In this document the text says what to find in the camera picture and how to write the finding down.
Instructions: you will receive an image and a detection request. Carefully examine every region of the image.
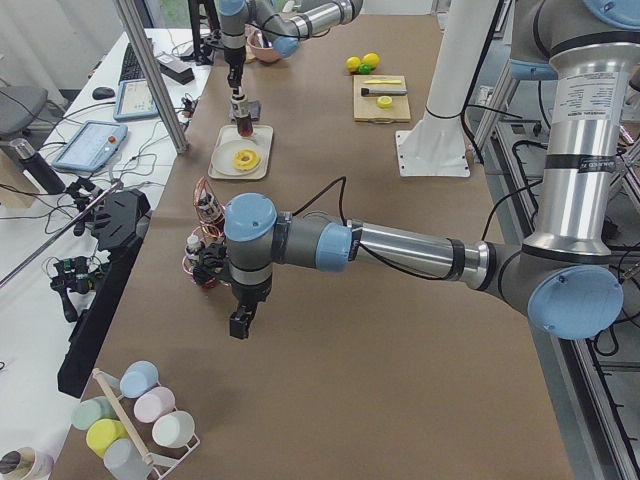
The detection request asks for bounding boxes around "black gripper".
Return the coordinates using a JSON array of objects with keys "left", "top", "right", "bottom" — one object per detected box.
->
[
  {"left": 192, "top": 239, "right": 274, "bottom": 341},
  {"left": 202, "top": 30, "right": 246, "bottom": 99}
]

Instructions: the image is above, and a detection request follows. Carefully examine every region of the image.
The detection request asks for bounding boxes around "tea bottle white cap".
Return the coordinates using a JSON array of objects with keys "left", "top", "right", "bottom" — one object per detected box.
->
[{"left": 230, "top": 95, "right": 254, "bottom": 138}]

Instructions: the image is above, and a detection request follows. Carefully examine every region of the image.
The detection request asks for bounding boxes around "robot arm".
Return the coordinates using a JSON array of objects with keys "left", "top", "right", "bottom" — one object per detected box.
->
[
  {"left": 186, "top": 1, "right": 639, "bottom": 340},
  {"left": 216, "top": 0, "right": 364, "bottom": 96}
]

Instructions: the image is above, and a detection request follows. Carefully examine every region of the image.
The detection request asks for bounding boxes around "cream rabbit tray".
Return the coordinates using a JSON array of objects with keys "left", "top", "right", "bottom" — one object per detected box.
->
[{"left": 208, "top": 125, "right": 274, "bottom": 180}]

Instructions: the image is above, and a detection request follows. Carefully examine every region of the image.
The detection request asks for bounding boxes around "tea bottle front right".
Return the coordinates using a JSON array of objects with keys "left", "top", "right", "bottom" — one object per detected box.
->
[{"left": 182, "top": 233, "right": 206, "bottom": 284}]

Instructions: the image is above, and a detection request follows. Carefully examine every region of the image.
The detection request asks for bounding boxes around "tea bottle front left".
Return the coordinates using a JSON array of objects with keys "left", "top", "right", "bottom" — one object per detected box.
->
[{"left": 193, "top": 177, "right": 225, "bottom": 225}]

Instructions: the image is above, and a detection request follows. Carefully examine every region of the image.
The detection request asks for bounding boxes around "grey folded cloth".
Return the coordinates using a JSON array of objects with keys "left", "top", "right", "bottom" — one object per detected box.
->
[{"left": 229, "top": 100, "right": 262, "bottom": 123}]

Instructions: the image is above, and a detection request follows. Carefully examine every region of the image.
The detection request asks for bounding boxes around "pink ice bowl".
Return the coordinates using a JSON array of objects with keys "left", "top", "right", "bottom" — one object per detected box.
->
[{"left": 247, "top": 28, "right": 282, "bottom": 64}]

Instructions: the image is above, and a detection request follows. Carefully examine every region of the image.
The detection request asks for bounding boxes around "glazed donut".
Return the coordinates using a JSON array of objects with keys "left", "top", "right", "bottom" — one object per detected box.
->
[{"left": 232, "top": 149, "right": 261, "bottom": 171}]

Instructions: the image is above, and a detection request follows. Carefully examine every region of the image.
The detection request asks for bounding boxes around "white round plate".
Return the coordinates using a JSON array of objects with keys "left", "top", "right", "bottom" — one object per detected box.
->
[{"left": 210, "top": 139, "right": 265, "bottom": 177}]

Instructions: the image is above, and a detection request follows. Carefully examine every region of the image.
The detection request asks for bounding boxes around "teach pendant tablet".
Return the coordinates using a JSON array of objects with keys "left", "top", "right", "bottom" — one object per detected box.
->
[
  {"left": 113, "top": 79, "right": 159, "bottom": 122},
  {"left": 51, "top": 120, "right": 128, "bottom": 173}
]

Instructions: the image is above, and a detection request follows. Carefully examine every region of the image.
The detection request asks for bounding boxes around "yellow lemon near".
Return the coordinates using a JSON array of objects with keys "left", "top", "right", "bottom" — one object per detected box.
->
[{"left": 345, "top": 56, "right": 362, "bottom": 73}]

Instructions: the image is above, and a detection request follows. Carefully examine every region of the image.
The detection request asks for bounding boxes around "yellow lemon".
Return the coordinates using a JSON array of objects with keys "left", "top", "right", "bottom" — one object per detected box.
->
[
  {"left": 345, "top": 56, "right": 362, "bottom": 73},
  {"left": 361, "top": 52, "right": 380, "bottom": 70}
]

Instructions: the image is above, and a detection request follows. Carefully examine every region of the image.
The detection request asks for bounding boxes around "steel muddler black tip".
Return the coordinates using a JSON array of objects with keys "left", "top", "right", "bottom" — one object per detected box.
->
[{"left": 360, "top": 87, "right": 408, "bottom": 97}]

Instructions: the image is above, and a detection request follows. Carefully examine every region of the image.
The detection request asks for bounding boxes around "green lime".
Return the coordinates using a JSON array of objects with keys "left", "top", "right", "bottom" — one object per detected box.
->
[{"left": 356, "top": 63, "right": 372, "bottom": 75}]

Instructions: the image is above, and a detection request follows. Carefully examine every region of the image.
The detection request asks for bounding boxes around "yellow plastic knife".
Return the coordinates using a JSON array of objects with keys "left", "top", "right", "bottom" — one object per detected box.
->
[{"left": 363, "top": 77, "right": 403, "bottom": 85}]

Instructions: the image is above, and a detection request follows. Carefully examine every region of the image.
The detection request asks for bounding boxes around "yellow lemon far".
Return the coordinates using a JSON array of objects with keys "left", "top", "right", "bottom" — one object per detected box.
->
[{"left": 361, "top": 52, "right": 380, "bottom": 70}]

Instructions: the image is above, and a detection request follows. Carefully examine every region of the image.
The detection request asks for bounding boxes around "bamboo cutting board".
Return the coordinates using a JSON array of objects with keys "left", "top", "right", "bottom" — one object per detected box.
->
[{"left": 353, "top": 75, "right": 411, "bottom": 123}]

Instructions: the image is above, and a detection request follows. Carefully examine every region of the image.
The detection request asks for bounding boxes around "half lemon slice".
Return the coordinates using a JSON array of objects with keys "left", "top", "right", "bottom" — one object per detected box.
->
[{"left": 376, "top": 96, "right": 393, "bottom": 109}]

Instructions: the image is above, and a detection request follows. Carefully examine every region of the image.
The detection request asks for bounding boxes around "pastel cup rack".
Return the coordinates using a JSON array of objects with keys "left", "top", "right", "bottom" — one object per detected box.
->
[{"left": 71, "top": 360, "right": 201, "bottom": 479}]

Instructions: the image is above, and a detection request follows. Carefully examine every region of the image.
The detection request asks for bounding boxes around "black thermos bottle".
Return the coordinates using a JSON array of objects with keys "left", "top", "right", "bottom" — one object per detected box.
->
[{"left": 9, "top": 138, "right": 66, "bottom": 195}]

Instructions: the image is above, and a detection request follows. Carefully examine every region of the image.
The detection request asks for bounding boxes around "copper wire bottle rack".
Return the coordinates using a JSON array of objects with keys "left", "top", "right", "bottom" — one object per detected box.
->
[{"left": 180, "top": 176, "right": 231, "bottom": 291}]

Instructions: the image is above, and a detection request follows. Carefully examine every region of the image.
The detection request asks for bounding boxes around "aluminium frame post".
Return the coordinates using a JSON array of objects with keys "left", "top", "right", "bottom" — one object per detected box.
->
[{"left": 114, "top": 0, "right": 189, "bottom": 154}]

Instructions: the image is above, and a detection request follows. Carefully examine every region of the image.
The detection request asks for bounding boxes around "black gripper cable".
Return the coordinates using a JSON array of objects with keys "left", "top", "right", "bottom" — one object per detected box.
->
[{"left": 287, "top": 174, "right": 451, "bottom": 281}]

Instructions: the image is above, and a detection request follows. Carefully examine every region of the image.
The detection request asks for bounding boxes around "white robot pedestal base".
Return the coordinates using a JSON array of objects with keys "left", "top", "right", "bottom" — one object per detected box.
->
[{"left": 396, "top": 0, "right": 501, "bottom": 178}]

